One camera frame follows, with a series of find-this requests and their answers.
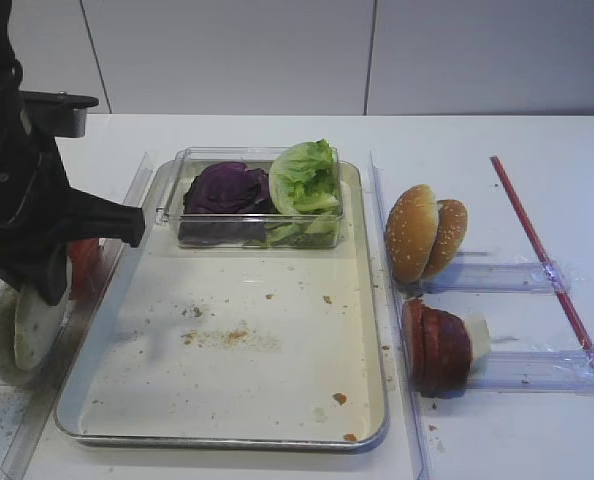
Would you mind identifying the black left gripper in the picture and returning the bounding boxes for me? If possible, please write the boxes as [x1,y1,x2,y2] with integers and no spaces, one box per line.
[0,130,145,306]

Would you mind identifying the pale bun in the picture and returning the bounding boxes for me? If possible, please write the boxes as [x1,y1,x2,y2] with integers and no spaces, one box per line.
[14,259,72,371]
[0,284,37,386]

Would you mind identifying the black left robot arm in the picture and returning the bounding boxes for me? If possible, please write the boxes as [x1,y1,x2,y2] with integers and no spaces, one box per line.
[0,1,145,306]

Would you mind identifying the front red tomato slice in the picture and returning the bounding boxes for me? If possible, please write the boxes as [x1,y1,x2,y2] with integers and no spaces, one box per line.
[68,238,100,300]

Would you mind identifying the green lettuce leaf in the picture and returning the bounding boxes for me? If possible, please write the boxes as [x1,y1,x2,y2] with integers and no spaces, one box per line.
[246,139,343,248]

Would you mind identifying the front brown meat patty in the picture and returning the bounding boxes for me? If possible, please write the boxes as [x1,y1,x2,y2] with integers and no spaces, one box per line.
[402,298,425,386]

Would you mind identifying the white cheese slice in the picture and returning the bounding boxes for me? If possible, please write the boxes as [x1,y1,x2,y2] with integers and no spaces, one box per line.
[464,313,491,372]

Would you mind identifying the purple cabbage leaf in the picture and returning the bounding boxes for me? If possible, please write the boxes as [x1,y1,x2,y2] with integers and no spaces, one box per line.
[178,161,274,245]

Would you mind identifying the clear plastic container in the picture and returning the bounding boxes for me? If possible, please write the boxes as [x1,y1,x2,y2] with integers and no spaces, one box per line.
[156,146,344,248]

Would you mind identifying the metal baking tray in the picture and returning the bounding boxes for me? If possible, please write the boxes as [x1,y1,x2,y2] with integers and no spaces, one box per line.
[54,163,388,451]

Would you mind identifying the front sesame bun top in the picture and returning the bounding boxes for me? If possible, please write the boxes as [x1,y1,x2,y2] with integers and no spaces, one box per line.
[385,184,439,283]

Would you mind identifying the sesame bun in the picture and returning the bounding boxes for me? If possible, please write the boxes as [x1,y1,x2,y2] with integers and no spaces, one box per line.
[385,184,439,283]
[421,199,468,280]

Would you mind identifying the rear sesame bun top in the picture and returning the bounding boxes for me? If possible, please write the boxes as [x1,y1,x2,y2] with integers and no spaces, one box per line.
[421,199,468,280]

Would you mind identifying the clear upper right holder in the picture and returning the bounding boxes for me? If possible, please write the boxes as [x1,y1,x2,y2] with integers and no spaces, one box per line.
[419,262,570,294]

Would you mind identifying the clear holder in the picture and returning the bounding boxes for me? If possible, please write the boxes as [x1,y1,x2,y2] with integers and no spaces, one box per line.
[466,350,594,395]
[419,262,570,294]

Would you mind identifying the clear lower right holder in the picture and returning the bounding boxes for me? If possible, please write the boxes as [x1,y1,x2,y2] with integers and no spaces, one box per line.
[466,350,594,395]

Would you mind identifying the red plastic strip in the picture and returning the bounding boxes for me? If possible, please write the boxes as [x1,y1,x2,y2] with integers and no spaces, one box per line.
[490,155,594,373]

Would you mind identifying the clear rail left of tray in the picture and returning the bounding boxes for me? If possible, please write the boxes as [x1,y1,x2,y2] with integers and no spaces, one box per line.
[0,151,156,476]

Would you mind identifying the clear rail of tray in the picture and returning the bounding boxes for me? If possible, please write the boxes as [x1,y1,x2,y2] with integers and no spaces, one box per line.
[368,153,429,479]
[0,151,156,476]

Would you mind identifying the clear rail right of tray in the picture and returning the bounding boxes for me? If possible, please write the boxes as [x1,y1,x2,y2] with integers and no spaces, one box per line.
[368,153,429,479]

